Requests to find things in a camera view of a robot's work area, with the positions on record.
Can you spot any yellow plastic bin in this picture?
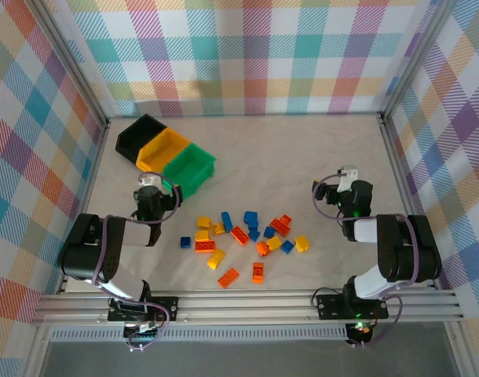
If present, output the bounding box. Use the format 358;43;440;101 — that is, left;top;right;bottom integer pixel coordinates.
136;127;191;174

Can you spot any green plastic bin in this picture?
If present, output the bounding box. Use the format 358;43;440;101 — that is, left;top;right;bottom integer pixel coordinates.
162;141;218;200

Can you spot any black plastic bin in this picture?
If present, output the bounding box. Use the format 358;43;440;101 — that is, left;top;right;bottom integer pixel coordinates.
115;113;168;165

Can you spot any long yellow lego brick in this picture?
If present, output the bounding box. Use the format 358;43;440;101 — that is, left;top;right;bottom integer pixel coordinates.
207;248;227;271

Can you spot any plaid checked backdrop panel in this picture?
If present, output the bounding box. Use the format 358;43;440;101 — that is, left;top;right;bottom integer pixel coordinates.
0;0;107;358
380;0;479;350
46;0;441;119

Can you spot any black controller board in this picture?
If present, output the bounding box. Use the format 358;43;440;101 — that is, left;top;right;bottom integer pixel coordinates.
347;320;373;346
123;320;164;343

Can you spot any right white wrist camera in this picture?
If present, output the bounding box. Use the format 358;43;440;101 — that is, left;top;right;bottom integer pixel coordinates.
337;165;360;193

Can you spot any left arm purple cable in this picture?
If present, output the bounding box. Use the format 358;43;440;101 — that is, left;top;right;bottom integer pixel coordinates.
91;171;184;353

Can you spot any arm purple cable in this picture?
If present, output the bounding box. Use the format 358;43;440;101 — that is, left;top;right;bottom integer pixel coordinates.
91;171;184;353
312;174;419;349

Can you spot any aluminium table side rail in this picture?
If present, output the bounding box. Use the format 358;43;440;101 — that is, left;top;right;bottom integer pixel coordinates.
57;120;110;295
378;113;437;290

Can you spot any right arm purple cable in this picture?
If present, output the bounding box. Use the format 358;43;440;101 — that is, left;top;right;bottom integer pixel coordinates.
312;174;419;349

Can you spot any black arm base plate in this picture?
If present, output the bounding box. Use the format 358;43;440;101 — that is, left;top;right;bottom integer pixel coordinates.
316;292;389;320
108;296;181;322

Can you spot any aluminium mounting rail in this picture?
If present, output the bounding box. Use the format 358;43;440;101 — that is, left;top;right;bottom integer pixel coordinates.
31;289;465;327

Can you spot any aluminium frame post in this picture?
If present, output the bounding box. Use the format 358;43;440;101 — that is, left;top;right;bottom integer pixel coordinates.
378;0;459;121
27;0;110;127

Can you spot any grey slotted cable duct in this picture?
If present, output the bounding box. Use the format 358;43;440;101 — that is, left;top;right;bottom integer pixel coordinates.
50;328;350;342

